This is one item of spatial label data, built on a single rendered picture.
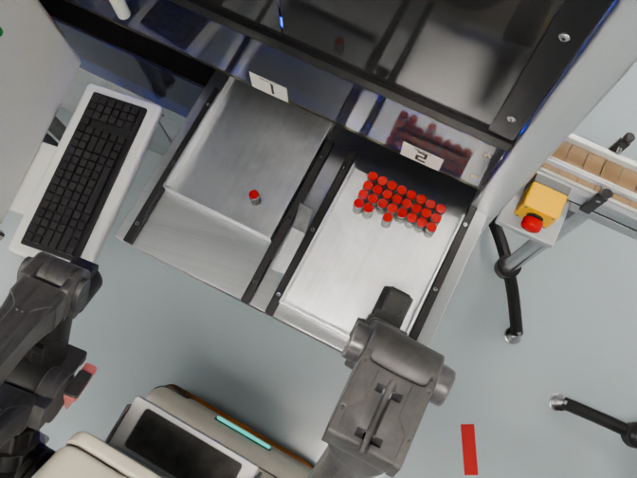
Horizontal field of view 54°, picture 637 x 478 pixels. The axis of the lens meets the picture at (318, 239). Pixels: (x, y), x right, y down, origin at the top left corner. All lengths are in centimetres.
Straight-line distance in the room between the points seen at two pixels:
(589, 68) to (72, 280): 71
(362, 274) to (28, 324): 72
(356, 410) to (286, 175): 85
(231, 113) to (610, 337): 154
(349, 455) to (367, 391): 6
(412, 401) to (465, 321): 164
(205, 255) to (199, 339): 90
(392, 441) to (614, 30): 51
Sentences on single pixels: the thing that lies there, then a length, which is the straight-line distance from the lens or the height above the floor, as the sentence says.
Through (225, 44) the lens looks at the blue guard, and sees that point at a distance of 126.
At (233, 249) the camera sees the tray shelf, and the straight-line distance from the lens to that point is 134.
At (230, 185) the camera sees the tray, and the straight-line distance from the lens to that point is 138.
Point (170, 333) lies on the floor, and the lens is 224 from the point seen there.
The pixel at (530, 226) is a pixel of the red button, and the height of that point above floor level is 101.
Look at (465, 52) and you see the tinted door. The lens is 94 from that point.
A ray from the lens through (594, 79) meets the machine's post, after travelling 88.
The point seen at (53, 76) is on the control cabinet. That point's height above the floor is 89.
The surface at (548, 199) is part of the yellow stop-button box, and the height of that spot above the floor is 103.
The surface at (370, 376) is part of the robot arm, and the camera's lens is 60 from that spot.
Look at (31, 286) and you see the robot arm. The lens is 86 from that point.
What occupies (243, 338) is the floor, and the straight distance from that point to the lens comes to 219.
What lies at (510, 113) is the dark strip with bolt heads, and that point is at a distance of 101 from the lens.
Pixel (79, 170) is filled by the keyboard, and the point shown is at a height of 83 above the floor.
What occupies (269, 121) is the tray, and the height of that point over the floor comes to 88.
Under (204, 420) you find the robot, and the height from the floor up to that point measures 27.
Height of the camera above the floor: 216
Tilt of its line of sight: 75 degrees down
